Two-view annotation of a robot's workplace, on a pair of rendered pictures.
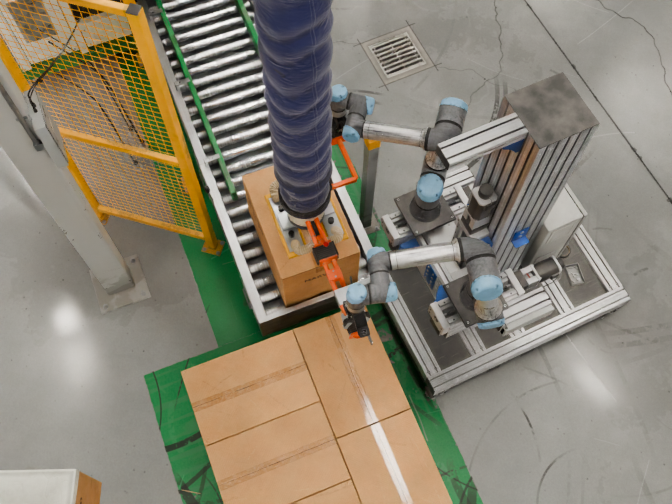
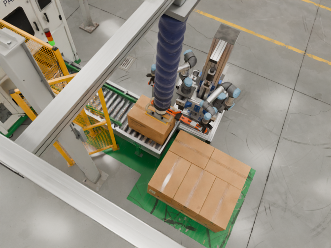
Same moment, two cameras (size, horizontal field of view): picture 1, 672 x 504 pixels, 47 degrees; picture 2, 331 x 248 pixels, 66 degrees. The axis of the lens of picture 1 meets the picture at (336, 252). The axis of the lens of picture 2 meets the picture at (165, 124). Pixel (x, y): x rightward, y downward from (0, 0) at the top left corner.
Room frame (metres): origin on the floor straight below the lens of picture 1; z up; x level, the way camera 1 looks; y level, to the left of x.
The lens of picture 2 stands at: (0.38, 1.30, 4.13)
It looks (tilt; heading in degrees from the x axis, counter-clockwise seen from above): 63 degrees down; 313
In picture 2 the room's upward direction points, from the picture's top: 9 degrees clockwise
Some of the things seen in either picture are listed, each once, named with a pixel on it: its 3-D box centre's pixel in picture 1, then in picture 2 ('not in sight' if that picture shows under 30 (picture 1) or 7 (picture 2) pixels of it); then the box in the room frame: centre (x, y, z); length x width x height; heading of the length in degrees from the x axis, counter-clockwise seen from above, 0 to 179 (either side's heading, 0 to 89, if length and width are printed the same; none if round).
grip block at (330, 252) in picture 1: (325, 253); (178, 115); (1.36, 0.05, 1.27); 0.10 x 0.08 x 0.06; 112
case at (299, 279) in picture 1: (301, 230); (152, 120); (1.72, 0.18, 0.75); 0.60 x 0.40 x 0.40; 22
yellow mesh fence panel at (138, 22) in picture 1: (112, 139); (79, 128); (2.06, 1.11, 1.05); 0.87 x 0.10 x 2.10; 75
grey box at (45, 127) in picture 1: (47, 129); (76, 130); (1.75, 1.19, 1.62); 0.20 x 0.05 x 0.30; 23
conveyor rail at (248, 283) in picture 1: (196, 146); (94, 118); (2.37, 0.81, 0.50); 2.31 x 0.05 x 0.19; 23
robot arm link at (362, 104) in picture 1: (359, 106); not in sight; (1.92, -0.09, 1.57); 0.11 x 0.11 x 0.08; 75
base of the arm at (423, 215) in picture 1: (426, 203); (186, 88); (1.71, -0.42, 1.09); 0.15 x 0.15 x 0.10
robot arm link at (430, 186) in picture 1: (429, 190); (187, 82); (1.72, -0.43, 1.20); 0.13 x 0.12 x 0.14; 165
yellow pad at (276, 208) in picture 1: (286, 222); (157, 116); (1.56, 0.23, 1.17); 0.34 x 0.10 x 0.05; 22
